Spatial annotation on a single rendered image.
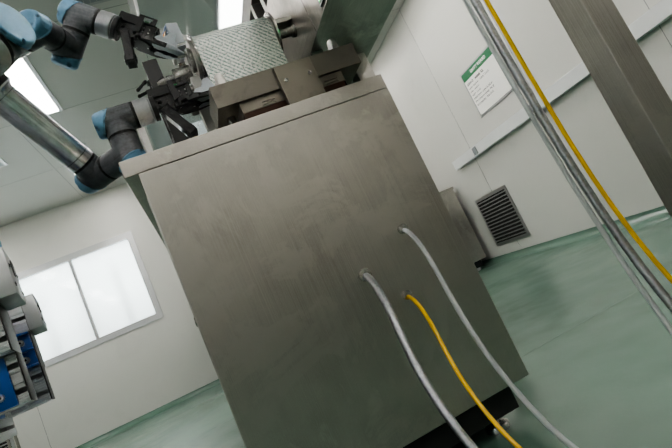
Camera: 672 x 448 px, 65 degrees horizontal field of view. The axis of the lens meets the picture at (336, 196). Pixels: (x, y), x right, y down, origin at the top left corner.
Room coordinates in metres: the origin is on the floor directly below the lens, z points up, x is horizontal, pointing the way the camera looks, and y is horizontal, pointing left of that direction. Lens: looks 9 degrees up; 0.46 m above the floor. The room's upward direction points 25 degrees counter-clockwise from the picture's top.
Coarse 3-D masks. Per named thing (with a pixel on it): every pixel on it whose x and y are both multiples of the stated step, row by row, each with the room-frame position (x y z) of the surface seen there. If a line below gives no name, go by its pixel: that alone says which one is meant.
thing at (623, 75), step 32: (576, 0) 0.84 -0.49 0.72; (608, 0) 0.85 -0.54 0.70; (576, 32) 0.87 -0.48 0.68; (608, 32) 0.84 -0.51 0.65; (608, 64) 0.85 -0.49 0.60; (640, 64) 0.85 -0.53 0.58; (608, 96) 0.88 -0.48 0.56; (640, 96) 0.84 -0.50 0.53; (640, 128) 0.86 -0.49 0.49; (640, 160) 0.89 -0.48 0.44
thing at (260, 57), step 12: (252, 48) 1.47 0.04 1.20; (264, 48) 1.48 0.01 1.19; (276, 48) 1.49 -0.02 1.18; (204, 60) 1.43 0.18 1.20; (216, 60) 1.44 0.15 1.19; (228, 60) 1.45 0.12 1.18; (240, 60) 1.46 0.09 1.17; (252, 60) 1.47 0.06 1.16; (264, 60) 1.48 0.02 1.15; (276, 60) 1.49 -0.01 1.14; (216, 72) 1.44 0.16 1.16; (228, 72) 1.45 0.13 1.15; (240, 72) 1.45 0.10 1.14; (252, 72) 1.46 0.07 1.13
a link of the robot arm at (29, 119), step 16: (0, 80) 1.16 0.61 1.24; (0, 96) 1.17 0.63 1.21; (16, 96) 1.20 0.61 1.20; (0, 112) 1.20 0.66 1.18; (16, 112) 1.20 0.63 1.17; (32, 112) 1.23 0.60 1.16; (16, 128) 1.24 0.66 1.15; (32, 128) 1.24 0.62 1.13; (48, 128) 1.26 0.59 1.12; (48, 144) 1.27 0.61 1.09; (64, 144) 1.29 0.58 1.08; (80, 144) 1.33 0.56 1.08; (64, 160) 1.31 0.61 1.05; (80, 160) 1.33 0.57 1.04; (96, 160) 1.35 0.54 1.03; (80, 176) 1.36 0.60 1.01; (96, 176) 1.36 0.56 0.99
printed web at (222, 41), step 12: (240, 24) 1.49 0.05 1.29; (252, 24) 1.49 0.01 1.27; (264, 24) 1.49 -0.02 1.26; (204, 36) 1.45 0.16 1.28; (216, 36) 1.45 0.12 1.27; (228, 36) 1.46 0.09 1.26; (240, 36) 1.47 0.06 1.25; (252, 36) 1.48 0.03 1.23; (264, 36) 1.49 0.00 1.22; (204, 48) 1.43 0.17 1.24; (216, 48) 1.44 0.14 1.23; (228, 48) 1.45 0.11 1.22; (240, 48) 1.46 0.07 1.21
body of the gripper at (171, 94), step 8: (168, 80) 1.37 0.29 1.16; (184, 80) 1.38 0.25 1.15; (152, 88) 1.37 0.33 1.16; (160, 88) 1.37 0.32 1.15; (168, 88) 1.38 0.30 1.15; (176, 88) 1.38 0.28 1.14; (184, 88) 1.38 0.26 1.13; (152, 96) 1.36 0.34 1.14; (160, 96) 1.38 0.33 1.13; (168, 96) 1.38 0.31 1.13; (176, 96) 1.37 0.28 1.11; (184, 96) 1.37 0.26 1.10; (152, 104) 1.35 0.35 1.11; (160, 104) 1.38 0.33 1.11; (168, 104) 1.38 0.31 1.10; (176, 104) 1.37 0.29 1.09; (184, 104) 1.37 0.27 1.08; (192, 104) 1.39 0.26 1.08; (160, 112) 1.39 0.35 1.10; (184, 112) 1.42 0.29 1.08; (160, 120) 1.39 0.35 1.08
